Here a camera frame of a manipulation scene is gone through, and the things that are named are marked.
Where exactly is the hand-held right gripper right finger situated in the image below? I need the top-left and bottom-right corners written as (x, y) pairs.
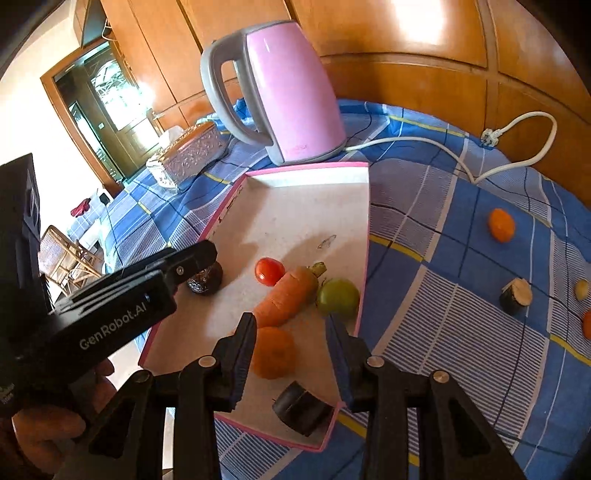
top-left (324, 314), bottom-right (527, 480)

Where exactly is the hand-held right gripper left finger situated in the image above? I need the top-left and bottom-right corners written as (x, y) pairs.
top-left (53, 312), bottom-right (258, 480)

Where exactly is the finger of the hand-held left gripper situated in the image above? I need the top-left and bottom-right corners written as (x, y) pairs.
top-left (115, 240), bottom-right (219, 292)

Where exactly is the dark round avocado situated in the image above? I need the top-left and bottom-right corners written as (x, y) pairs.
top-left (187, 261), bottom-right (224, 295)

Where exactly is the dark eggplant piece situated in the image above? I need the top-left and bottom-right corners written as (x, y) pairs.
top-left (272, 381), bottom-right (334, 437)
top-left (499, 278), bottom-right (533, 316)

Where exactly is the green tomato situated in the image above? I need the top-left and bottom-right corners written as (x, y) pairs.
top-left (317, 278), bottom-right (360, 318)

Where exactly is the orange carrot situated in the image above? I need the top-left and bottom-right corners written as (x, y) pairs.
top-left (253, 262), bottom-right (328, 328)

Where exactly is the red tomato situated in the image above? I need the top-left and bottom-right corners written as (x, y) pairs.
top-left (255, 257), bottom-right (286, 287)

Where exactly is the pink rimmed white tray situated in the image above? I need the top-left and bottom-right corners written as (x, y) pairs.
top-left (139, 161), bottom-right (371, 452)

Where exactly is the person's left hand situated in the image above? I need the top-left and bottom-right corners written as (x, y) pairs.
top-left (0, 360), bottom-right (116, 480)

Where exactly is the rattan chair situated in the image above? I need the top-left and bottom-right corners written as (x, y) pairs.
top-left (39, 225), bottom-right (103, 292)

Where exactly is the silver embossed tissue box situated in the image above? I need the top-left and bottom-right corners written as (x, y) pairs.
top-left (147, 121), bottom-right (228, 188)

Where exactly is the blue checked blanket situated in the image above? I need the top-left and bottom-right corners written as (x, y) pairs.
top-left (69, 97), bottom-right (591, 480)

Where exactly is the wooden framed glass door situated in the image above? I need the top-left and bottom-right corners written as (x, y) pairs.
top-left (41, 39), bottom-right (163, 185)

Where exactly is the pink electric kettle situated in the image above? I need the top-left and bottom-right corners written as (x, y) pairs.
top-left (200, 21), bottom-right (348, 166)

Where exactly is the wooden wardrobe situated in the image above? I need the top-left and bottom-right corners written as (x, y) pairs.
top-left (99, 0), bottom-right (591, 208)

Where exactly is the white power cable with plug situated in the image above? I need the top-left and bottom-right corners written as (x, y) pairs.
top-left (342, 111), bottom-right (558, 184)

